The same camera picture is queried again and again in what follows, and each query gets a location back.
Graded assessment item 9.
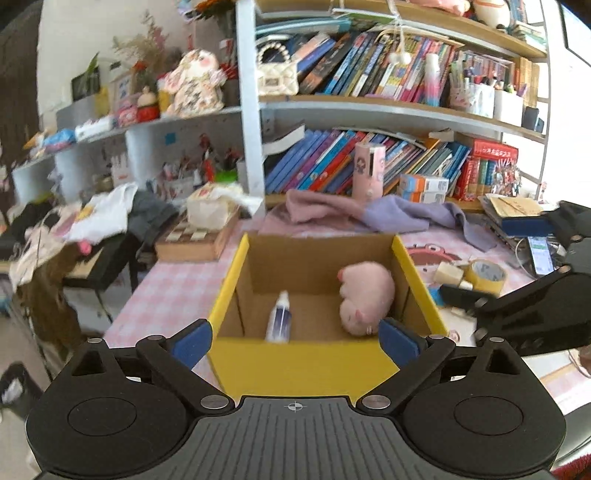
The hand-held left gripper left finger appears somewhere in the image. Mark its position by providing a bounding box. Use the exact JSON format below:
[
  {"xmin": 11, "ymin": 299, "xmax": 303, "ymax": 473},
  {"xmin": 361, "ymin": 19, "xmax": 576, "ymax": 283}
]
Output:
[{"xmin": 71, "ymin": 318, "xmax": 235, "ymax": 416}]

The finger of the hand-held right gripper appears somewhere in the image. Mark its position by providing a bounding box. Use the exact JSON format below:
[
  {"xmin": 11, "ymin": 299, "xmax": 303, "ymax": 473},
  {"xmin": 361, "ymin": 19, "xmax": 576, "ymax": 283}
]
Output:
[
  {"xmin": 440, "ymin": 270, "xmax": 591, "ymax": 356},
  {"xmin": 501, "ymin": 202, "xmax": 591, "ymax": 250}
]

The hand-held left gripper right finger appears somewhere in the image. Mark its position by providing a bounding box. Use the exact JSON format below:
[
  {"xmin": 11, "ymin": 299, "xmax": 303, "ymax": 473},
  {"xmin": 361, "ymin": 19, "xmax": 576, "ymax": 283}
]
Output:
[{"xmin": 356, "ymin": 318, "xmax": 520, "ymax": 414}]

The yellow tape roll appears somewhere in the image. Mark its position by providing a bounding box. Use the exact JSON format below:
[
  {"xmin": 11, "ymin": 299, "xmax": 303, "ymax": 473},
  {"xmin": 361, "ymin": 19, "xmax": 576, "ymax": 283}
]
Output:
[{"xmin": 463, "ymin": 258, "xmax": 508, "ymax": 297}]

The white rectangular block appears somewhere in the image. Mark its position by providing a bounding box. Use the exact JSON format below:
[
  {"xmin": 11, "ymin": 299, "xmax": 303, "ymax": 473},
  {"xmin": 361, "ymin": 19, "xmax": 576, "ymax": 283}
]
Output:
[{"xmin": 433, "ymin": 262, "xmax": 465, "ymax": 286}]

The yellow cardboard box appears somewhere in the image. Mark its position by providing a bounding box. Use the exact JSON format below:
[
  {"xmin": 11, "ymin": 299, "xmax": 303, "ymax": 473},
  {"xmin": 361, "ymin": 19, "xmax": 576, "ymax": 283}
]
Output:
[{"xmin": 205, "ymin": 232, "xmax": 450, "ymax": 402}]

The stack of papers and notebooks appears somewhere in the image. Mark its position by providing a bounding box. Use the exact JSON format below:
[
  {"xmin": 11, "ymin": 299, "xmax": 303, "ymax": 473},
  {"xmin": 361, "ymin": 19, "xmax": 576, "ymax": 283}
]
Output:
[{"xmin": 478, "ymin": 194, "xmax": 561, "ymax": 238}]

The smartphone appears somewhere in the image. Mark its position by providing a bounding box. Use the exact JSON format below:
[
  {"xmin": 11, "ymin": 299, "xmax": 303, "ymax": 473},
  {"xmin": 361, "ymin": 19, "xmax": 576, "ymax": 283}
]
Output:
[{"xmin": 526, "ymin": 235, "xmax": 555, "ymax": 277}]

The pink checkered tablecloth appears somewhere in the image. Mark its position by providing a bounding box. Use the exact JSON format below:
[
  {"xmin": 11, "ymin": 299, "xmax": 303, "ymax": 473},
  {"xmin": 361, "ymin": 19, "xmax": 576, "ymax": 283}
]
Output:
[{"xmin": 104, "ymin": 217, "xmax": 591, "ymax": 416}]

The pink plush toy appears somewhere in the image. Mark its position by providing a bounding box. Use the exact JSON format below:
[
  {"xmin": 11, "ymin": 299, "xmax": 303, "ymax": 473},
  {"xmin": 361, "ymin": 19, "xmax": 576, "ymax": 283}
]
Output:
[{"xmin": 337, "ymin": 261, "xmax": 397, "ymax": 337}]

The red boxed book set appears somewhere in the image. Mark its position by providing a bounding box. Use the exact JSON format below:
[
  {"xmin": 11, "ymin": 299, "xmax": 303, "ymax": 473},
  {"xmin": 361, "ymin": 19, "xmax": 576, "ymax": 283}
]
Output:
[{"xmin": 455, "ymin": 140, "xmax": 519, "ymax": 202}]

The white blue spray bottle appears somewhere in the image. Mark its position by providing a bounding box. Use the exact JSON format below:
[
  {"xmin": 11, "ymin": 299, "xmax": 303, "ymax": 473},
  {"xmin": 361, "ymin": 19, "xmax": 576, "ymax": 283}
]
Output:
[{"xmin": 264, "ymin": 290, "xmax": 293, "ymax": 343}]

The cartoon printed mat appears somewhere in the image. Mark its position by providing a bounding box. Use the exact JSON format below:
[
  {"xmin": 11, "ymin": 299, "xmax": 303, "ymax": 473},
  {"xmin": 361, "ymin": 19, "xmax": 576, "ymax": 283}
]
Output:
[{"xmin": 399, "ymin": 231, "xmax": 536, "ymax": 324}]

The wooden chessboard box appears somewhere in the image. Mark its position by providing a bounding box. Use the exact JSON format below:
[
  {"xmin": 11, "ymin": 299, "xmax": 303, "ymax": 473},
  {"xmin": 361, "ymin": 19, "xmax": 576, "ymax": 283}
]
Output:
[{"xmin": 154, "ymin": 208, "xmax": 241, "ymax": 264}]

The black holder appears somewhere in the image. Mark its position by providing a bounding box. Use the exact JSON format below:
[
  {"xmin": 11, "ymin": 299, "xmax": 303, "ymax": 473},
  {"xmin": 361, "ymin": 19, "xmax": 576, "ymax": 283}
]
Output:
[{"xmin": 524, "ymin": 107, "xmax": 546, "ymax": 134}]

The orange white carton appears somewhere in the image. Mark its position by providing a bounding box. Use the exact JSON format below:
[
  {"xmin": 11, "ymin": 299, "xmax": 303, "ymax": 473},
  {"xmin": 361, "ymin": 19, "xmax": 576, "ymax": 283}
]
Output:
[
  {"xmin": 401, "ymin": 189, "xmax": 448, "ymax": 205},
  {"xmin": 398, "ymin": 174, "xmax": 450, "ymax": 192}
]

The black stool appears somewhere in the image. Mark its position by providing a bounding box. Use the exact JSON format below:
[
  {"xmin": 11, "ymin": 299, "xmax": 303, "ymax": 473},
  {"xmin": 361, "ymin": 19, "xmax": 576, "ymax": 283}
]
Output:
[{"xmin": 62, "ymin": 231, "xmax": 141, "ymax": 294}]

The white pen holder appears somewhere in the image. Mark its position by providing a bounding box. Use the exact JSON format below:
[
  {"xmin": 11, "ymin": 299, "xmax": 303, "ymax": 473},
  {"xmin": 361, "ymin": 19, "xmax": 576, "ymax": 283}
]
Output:
[
  {"xmin": 450, "ymin": 60, "xmax": 496, "ymax": 117},
  {"xmin": 493, "ymin": 85, "xmax": 525, "ymax": 127}
]

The pink and purple scarf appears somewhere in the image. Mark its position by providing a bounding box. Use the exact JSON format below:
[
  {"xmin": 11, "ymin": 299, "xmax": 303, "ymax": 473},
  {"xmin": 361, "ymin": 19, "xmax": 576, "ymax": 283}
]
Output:
[{"xmin": 265, "ymin": 189, "xmax": 497, "ymax": 252}]

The cream tissue pack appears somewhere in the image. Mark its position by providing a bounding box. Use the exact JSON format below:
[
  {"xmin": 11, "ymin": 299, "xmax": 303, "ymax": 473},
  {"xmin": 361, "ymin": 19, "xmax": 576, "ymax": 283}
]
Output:
[{"xmin": 186, "ymin": 181, "xmax": 265, "ymax": 230}]

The grey cloth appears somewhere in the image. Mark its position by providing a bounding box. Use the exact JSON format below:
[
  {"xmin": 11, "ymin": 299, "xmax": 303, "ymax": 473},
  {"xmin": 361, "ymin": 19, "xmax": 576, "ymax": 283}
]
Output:
[{"xmin": 126, "ymin": 189, "xmax": 180, "ymax": 241}]

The white printed cloth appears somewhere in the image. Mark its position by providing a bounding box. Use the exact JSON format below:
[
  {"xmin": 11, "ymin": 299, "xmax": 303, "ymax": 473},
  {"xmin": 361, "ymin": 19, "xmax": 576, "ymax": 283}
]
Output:
[{"xmin": 65, "ymin": 182, "xmax": 139, "ymax": 243}]

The pink cylinder tube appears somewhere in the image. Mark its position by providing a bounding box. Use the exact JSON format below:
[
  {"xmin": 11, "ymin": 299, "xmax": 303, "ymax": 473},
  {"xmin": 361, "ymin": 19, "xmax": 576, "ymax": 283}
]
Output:
[{"xmin": 353, "ymin": 141, "xmax": 387, "ymax": 200}]

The pastel striped bottle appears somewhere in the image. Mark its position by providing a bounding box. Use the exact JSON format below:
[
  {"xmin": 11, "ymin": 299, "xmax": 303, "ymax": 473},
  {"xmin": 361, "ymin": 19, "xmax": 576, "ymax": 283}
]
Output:
[{"xmin": 424, "ymin": 53, "xmax": 443, "ymax": 107}]

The row of colourful books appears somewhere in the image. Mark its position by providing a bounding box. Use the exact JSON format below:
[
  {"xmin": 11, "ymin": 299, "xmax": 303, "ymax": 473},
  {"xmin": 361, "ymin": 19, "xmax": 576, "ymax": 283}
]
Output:
[
  {"xmin": 295, "ymin": 28, "xmax": 462, "ymax": 104},
  {"xmin": 264, "ymin": 128, "xmax": 472, "ymax": 195}
]

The white metal bookshelf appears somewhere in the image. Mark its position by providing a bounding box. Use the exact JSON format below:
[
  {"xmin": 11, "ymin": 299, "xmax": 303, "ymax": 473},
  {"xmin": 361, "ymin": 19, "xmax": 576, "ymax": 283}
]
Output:
[{"xmin": 9, "ymin": 0, "xmax": 552, "ymax": 217}]

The white snack packet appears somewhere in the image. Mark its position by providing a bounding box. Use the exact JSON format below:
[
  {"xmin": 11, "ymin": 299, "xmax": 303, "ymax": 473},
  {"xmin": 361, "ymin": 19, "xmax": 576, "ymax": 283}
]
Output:
[{"xmin": 74, "ymin": 117, "xmax": 116, "ymax": 141}]

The red white figurine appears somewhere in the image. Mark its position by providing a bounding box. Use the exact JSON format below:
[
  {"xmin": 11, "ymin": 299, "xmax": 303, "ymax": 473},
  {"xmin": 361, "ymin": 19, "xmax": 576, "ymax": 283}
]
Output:
[{"xmin": 136, "ymin": 85, "xmax": 161, "ymax": 123}]

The blue white packet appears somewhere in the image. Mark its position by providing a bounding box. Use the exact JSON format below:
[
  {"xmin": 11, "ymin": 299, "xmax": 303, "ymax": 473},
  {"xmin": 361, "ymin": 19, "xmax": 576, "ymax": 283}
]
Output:
[{"xmin": 44, "ymin": 129, "xmax": 77, "ymax": 151}]

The floral plush doll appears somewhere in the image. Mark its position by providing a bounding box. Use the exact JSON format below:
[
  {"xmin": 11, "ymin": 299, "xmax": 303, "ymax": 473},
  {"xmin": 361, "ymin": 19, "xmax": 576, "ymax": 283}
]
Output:
[{"xmin": 161, "ymin": 48, "xmax": 228, "ymax": 118}]

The cream quilted handbag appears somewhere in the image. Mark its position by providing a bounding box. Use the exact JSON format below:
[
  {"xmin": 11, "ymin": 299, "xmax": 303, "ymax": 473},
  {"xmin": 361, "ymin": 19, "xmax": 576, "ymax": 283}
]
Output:
[{"xmin": 255, "ymin": 39, "xmax": 299, "ymax": 97}]

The dried flower bouquet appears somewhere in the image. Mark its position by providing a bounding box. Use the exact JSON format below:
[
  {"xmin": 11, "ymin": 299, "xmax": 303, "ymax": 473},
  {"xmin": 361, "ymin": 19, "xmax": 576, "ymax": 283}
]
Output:
[{"xmin": 113, "ymin": 14, "xmax": 183, "ymax": 79}]

